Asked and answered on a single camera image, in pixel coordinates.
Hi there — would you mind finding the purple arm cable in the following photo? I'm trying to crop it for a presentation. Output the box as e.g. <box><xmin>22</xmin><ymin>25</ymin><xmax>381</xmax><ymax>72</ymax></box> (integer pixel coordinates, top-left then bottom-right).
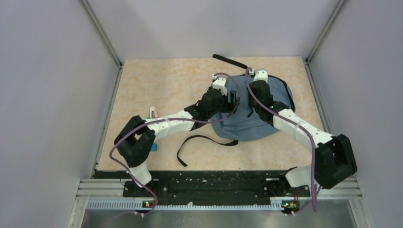
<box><xmin>109</xmin><ymin>72</ymin><xmax>242</xmax><ymax>218</ymax></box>
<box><xmin>245</xmin><ymin>66</ymin><xmax>322</xmax><ymax>213</ymax></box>

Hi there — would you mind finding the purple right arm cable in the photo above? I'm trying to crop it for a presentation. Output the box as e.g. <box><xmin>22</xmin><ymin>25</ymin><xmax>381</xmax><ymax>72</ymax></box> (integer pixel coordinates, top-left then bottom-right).
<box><xmin>245</xmin><ymin>66</ymin><xmax>322</xmax><ymax>213</ymax></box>

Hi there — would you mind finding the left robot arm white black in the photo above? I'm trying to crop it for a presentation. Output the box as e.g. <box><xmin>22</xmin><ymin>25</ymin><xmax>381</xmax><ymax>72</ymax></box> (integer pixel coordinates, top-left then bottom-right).
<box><xmin>114</xmin><ymin>87</ymin><xmax>240</xmax><ymax>196</ymax></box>

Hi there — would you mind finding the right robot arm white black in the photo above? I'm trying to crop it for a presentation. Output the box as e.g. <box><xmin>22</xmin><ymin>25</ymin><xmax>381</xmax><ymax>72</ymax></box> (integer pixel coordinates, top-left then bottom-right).
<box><xmin>247</xmin><ymin>80</ymin><xmax>357</xmax><ymax>196</ymax></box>

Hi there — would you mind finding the colourful wooden block puzzle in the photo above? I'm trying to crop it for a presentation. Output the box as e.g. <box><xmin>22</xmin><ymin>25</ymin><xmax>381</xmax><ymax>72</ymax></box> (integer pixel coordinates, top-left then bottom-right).
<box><xmin>151</xmin><ymin>143</ymin><xmax>158</xmax><ymax>152</ymax></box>

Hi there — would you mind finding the blue grey student backpack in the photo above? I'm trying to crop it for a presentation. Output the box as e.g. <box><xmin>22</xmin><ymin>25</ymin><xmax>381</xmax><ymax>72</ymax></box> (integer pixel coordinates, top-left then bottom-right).
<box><xmin>176</xmin><ymin>54</ymin><xmax>297</xmax><ymax>168</ymax></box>

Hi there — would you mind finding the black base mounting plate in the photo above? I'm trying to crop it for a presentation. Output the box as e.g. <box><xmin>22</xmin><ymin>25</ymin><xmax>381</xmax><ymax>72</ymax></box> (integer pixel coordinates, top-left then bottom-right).
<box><xmin>94</xmin><ymin>171</ymin><xmax>310</xmax><ymax>206</ymax></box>

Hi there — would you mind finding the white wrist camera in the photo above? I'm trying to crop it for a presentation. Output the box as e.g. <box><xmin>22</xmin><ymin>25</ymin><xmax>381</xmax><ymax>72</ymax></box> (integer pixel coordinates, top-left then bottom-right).
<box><xmin>211</xmin><ymin>75</ymin><xmax>228</xmax><ymax>95</ymax></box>
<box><xmin>250</xmin><ymin>69</ymin><xmax>269</xmax><ymax>83</ymax></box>

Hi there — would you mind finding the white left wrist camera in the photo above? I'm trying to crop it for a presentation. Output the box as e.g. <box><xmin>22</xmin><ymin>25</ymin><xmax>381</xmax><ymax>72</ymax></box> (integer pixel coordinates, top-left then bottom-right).
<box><xmin>211</xmin><ymin>75</ymin><xmax>228</xmax><ymax>95</ymax></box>

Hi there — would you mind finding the aluminium front rail frame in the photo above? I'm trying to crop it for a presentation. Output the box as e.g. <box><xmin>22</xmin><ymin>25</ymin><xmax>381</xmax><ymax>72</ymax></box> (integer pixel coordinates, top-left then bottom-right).
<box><xmin>68</xmin><ymin>177</ymin><xmax>370</xmax><ymax>228</ymax></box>

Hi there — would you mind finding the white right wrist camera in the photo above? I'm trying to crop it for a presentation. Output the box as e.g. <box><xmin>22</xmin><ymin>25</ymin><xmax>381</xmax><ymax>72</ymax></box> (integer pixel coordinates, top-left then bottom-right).
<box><xmin>250</xmin><ymin>69</ymin><xmax>269</xmax><ymax>83</ymax></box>

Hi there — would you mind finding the pink white small eraser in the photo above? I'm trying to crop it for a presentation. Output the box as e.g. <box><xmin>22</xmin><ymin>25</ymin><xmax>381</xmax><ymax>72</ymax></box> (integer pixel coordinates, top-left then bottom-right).
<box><xmin>149</xmin><ymin>106</ymin><xmax>158</xmax><ymax>119</ymax></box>

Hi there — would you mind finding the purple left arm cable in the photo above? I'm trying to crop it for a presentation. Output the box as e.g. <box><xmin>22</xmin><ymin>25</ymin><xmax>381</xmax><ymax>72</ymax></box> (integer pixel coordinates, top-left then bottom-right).
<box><xmin>109</xmin><ymin>72</ymin><xmax>242</xmax><ymax>218</ymax></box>

